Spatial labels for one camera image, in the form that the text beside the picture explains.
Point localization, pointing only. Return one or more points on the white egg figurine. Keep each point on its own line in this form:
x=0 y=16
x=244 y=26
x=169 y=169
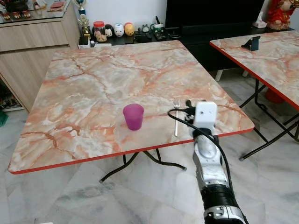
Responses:
x=118 y=30

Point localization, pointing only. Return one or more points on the small red box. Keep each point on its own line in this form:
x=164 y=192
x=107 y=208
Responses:
x=57 y=5

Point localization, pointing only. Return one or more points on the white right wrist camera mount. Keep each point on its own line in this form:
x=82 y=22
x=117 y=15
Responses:
x=206 y=114

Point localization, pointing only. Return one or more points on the purple plastic cup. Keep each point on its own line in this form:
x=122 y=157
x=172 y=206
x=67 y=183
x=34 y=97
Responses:
x=133 y=117

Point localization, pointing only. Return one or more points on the gold trophy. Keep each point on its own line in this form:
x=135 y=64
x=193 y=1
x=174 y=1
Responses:
x=84 y=30

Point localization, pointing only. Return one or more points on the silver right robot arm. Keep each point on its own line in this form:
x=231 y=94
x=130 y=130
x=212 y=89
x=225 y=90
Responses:
x=212 y=168

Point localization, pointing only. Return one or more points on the black remote control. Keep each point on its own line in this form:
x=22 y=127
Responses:
x=143 y=38

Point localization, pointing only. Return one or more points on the red stool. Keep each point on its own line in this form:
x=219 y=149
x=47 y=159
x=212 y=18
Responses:
x=274 y=95

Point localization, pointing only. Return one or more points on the black phone stand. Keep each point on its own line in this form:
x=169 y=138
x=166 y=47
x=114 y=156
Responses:
x=253 y=43

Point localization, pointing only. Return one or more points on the black television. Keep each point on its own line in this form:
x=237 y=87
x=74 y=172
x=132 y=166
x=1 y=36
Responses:
x=210 y=11

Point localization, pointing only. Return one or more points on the marble-top folding table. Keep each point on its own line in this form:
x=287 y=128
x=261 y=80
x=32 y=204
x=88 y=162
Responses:
x=103 y=84
x=266 y=60

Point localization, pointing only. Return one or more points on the light wooden cabinet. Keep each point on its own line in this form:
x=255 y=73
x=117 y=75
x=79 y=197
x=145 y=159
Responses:
x=28 y=60

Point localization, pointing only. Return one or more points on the red-lidded glass jar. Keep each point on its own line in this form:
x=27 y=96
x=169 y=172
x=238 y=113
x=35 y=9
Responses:
x=99 y=32

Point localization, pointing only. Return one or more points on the black egg figurine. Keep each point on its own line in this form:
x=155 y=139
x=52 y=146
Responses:
x=109 y=31

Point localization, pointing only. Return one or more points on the blue-topped trophy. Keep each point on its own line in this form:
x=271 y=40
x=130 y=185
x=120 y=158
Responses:
x=81 y=5

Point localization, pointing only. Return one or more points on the red figurine statue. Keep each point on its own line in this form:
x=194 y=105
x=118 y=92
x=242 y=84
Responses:
x=282 y=13

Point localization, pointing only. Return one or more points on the green bag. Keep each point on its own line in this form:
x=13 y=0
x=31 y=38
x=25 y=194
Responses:
x=3 y=119

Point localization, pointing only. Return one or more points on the steel fork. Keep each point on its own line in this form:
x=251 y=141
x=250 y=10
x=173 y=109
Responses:
x=176 y=120

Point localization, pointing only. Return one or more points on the orange egg figurine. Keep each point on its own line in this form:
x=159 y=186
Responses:
x=129 y=29

